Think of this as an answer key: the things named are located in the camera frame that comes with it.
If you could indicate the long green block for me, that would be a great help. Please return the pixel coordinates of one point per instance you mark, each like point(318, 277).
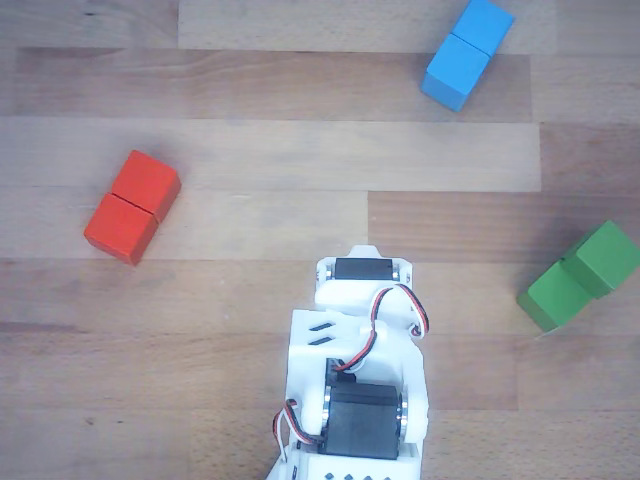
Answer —
point(550, 295)

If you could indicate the long red block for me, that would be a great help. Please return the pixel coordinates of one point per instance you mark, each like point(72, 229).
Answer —
point(130, 210)

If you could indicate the long blue block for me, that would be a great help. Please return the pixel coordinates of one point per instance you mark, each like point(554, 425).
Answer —
point(465, 55)

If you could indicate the small green cube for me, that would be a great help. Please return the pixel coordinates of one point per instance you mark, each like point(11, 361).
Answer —
point(605, 260)

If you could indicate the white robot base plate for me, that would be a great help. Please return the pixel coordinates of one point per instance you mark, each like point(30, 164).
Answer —
point(280, 470)

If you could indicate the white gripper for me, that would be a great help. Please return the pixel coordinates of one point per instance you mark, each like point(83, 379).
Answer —
point(363, 269)

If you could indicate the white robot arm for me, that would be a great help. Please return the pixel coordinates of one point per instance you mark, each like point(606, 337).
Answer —
point(387, 360)

